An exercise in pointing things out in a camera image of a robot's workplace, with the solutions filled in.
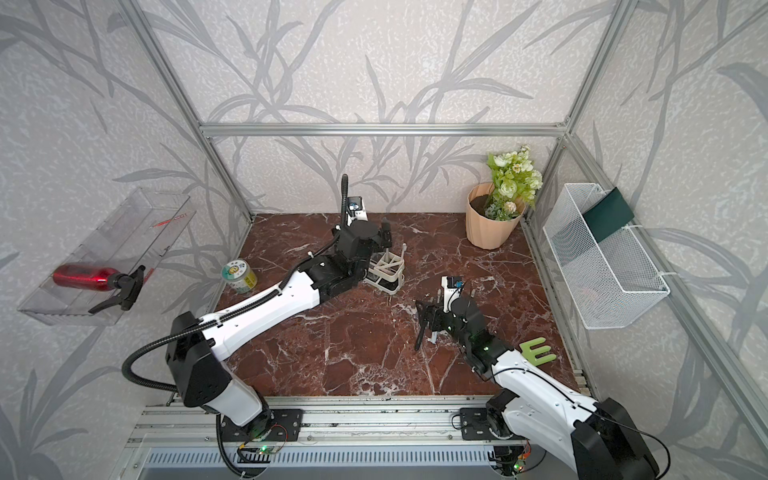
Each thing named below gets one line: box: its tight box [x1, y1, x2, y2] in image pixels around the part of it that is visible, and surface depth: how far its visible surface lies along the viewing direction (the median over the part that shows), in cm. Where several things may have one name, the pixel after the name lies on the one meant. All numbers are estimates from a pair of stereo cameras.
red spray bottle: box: [53, 264, 146, 313], surface depth 56 cm
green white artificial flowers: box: [485, 144, 544, 221], surface depth 95 cm
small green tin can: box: [222, 259, 258, 294], surface depth 97 cm
